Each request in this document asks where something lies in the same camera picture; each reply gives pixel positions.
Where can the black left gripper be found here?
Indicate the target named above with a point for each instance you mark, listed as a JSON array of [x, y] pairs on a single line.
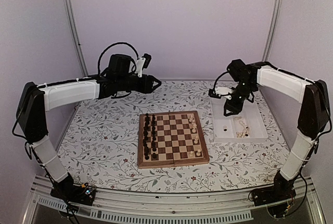
[[147, 86]]

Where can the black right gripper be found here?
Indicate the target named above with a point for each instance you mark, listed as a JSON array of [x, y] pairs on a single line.
[[234, 109]]

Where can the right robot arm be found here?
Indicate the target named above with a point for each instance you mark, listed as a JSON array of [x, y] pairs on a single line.
[[311, 120]]

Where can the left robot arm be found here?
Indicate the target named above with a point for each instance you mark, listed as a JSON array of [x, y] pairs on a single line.
[[123, 74]]

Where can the row of dark chess pieces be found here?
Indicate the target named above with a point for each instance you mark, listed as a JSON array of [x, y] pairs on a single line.
[[150, 137]]

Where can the wooden chess board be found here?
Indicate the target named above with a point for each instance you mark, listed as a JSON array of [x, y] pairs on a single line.
[[174, 141]]

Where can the white three-compartment plastic tray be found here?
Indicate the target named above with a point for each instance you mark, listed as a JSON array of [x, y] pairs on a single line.
[[250, 112]]

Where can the floral patterned table mat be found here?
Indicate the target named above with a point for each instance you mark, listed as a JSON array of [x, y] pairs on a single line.
[[101, 145]]

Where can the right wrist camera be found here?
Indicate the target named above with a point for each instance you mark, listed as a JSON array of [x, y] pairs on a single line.
[[219, 92]]

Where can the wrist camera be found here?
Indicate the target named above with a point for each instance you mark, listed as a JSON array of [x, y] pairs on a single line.
[[219, 92], [142, 63]]

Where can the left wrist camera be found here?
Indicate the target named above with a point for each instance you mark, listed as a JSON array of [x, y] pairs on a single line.
[[142, 63]]

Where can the front aluminium rail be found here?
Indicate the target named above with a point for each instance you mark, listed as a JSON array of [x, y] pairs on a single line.
[[115, 206]]

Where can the right aluminium frame post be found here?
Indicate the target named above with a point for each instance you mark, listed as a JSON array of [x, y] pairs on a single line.
[[271, 31]]

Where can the aluminium frame post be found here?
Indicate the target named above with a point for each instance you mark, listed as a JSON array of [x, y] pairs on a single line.
[[75, 36], [271, 31]]

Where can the left aluminium frame post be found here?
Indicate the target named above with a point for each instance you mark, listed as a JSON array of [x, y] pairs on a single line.
[[75, 36]]

